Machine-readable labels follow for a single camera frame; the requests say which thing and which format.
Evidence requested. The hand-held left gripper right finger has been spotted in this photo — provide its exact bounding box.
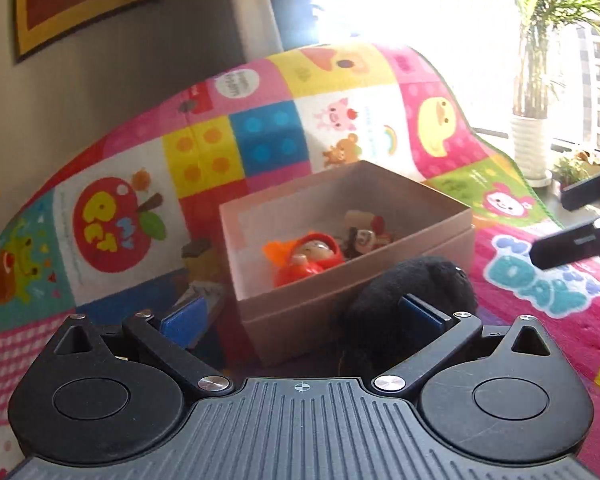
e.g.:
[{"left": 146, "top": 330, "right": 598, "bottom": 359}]
[{"left": 372, "top": 294, "right": 553, "bottom": 393}]

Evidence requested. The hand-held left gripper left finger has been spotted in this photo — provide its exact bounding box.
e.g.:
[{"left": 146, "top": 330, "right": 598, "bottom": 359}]
[{"left": 55, "top": 296, "right": 235, "bottom": 395}]

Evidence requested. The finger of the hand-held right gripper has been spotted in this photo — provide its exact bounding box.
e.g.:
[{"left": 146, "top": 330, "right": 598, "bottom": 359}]
[
  {"left": 560, "top": 164, "right": 600, "bottom": 212},
  {"left": 529, "top": 217, "right": 600, "bottom": 272}
]

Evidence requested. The blue white tissue pack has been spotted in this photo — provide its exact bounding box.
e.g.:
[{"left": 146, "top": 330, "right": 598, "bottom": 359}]
[{"left": 170, "top": 280, "right": 226, "bottom": 352}]

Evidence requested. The black cat plush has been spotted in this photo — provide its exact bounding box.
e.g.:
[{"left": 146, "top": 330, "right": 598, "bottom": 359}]
[{"left": 337, "top": 256, "right": 478, "bottom": 378}]

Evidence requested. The brown round toy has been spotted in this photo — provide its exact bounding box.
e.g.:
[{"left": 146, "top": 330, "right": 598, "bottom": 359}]
[{"left": 342, "top": 225, "right": 382, "bottom": 261}]

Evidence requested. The pink cardboard box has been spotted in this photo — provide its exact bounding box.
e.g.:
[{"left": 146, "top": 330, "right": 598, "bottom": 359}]
[{"left": 219, "top": 160, "right": 476, "bottom": 367}]

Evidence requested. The orange plastic toy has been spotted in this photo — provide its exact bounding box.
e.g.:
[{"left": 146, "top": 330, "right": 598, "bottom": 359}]
[{"left": 261, "top": 239, "right": 301, "bottom": 267}]

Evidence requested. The red toy figure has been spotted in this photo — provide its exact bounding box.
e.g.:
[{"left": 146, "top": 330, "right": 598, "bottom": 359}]
[{"left": 272, "top": 232, "right": 346, "bottom": 289}]

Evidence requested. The small potted plant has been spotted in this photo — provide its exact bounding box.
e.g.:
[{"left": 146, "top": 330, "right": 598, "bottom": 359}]
[{"left": 552, "top": 145, "right": 600, "bottom": 189}]

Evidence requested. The colourful cartoon play mat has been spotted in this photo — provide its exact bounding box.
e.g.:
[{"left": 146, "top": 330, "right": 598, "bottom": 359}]
[{"left": 0, "top": 42, "right": 600, "bottom": 480}]

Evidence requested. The potted palm white pot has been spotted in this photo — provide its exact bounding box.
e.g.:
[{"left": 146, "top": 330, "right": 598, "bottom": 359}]
[{"left": 509, "top": 0, "right": 600, "bottom": 182}]

